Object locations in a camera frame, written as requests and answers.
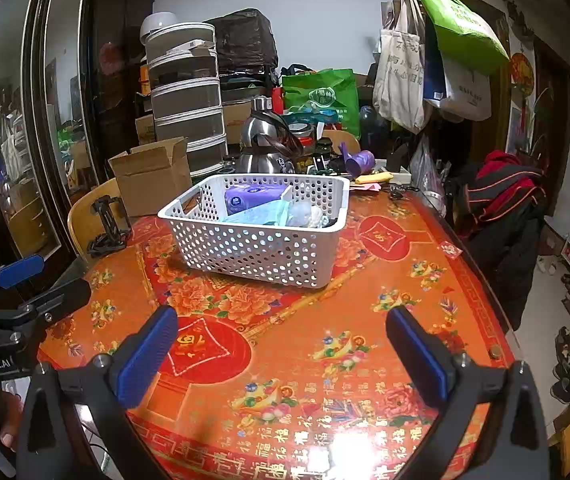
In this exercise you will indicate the red and black jacket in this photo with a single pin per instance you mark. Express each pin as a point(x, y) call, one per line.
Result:
point(505, 185)

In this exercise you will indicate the yellow cloth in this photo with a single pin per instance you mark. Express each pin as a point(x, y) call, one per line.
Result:
point(375, 177)

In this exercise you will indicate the small cardboard box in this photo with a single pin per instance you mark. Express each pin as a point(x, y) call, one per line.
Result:
point(145, 130)

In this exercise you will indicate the clear plastic bag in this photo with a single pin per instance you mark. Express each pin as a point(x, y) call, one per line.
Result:
point(422, 165)

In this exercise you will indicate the orange floral tablecloth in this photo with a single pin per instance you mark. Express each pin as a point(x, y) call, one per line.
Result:
point(290, 320)

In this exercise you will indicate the green shopping bag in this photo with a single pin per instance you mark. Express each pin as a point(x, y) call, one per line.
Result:
point(325, 95)

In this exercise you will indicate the stainless steel kettle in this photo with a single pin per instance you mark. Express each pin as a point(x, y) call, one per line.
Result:
point(265, 135)

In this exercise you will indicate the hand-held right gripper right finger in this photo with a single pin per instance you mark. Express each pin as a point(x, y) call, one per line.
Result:
point(420, 355)

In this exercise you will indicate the blue hanging bag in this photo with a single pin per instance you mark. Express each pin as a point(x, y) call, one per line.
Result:
point(434, 75)

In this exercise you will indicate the beige canvas tote bag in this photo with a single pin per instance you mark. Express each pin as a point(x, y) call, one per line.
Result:
point(400, 80)

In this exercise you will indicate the red hanging ornament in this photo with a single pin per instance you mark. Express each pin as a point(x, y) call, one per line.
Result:
point(522, 70)

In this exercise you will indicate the grey stacked storage drawers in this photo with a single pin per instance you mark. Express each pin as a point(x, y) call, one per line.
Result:
point(185, 95)

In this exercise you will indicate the white bowl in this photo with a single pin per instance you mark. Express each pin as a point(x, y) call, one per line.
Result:
point(157, 22)

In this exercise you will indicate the large open cardboard box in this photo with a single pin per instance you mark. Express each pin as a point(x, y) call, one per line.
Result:
point(150, 180)

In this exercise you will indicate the bright green tote bag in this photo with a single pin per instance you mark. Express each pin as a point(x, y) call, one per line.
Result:
point(460, 30)

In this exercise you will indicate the black folding stand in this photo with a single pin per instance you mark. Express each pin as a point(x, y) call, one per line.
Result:
point(110, 225)

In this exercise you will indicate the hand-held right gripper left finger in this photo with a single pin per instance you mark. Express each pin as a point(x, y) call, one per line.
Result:
point(145, 355)

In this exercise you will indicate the dark glass door cabinet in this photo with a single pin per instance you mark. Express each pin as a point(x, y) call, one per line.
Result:
point(35, 110)

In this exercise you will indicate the person's left hand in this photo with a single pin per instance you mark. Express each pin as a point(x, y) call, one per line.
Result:
point(12, 425)

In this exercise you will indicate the white perforated plastic basket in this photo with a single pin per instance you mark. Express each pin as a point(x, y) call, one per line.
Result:
point(265, 255)

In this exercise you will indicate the black bag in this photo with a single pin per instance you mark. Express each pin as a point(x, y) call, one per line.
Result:
point(245, 40)

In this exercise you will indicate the white paper bag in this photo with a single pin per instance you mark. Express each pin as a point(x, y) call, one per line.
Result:
point(467, 92)

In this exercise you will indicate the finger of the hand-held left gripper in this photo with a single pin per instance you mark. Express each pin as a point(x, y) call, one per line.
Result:
point(20, 270)
point(60, 300)

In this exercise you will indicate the light blue packet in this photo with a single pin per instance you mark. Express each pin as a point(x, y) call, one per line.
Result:
point(260, 215)

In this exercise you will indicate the purple tissue pack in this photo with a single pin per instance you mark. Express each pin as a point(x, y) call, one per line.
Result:
point(250, 195)

